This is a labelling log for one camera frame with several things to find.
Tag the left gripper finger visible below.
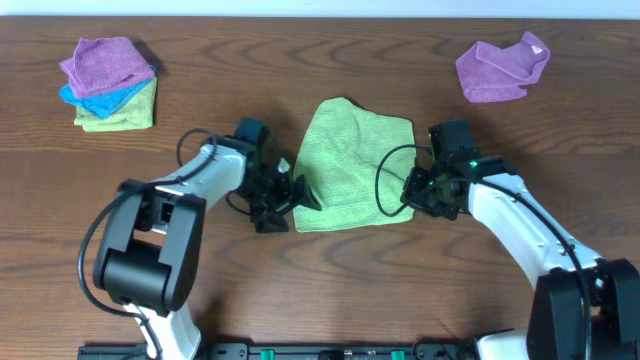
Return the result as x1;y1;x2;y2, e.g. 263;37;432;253
254;211;289;234
294;175;322;211

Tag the light green cloth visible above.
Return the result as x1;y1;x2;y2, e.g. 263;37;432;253
294;98;416;232

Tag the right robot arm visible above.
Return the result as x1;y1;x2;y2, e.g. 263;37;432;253
402;157;639;359

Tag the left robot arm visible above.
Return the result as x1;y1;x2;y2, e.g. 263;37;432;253
93;135;320;359

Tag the crumpled purple cloth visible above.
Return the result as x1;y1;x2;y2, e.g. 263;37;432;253
455;32;551;103

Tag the folded green cloth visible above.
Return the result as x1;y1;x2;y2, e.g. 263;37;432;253
74;77;158;132

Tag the folded blue cloth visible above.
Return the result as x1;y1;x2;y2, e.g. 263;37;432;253
58;77;155;119

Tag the folded purple cloth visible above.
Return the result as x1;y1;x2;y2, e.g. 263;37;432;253
60;37;155;98

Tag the right black cable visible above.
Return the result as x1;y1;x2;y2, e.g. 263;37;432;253
374;144;594;360

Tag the black cable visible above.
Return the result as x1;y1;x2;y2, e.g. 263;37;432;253
77;127;251;360
374;144;594;360

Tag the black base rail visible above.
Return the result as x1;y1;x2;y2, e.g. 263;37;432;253
77;342;585;360

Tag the left black cable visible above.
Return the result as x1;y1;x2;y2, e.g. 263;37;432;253
77;127;251;360

